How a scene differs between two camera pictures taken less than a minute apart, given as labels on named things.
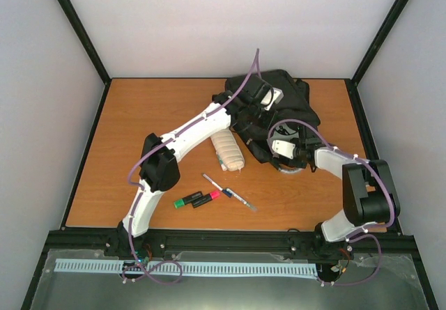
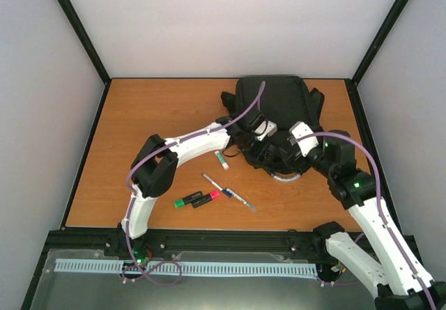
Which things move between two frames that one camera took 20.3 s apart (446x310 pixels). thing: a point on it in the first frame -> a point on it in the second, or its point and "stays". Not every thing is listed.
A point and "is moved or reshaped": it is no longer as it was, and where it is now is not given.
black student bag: (258, 101) is moved or reshaped
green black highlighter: (187, 200) stays
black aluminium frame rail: (233, 244) stays
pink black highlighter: (205, 198) stays
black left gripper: (267, 123) -> (264, 158)
